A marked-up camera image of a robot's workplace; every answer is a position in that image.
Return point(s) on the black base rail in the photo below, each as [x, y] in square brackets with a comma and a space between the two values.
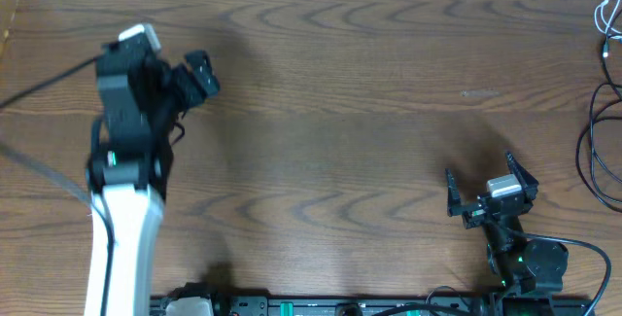
[440, 305]

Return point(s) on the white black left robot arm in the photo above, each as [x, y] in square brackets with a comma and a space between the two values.
[130, 160]

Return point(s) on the brown cardboard side panel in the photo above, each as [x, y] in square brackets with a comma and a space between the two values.
[7, 14]

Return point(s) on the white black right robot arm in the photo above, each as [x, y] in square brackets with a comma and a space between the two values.
[531, 270]

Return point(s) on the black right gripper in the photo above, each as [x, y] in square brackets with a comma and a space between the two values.
[475, 213]

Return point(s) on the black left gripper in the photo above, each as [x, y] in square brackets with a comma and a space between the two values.
[184, 85]

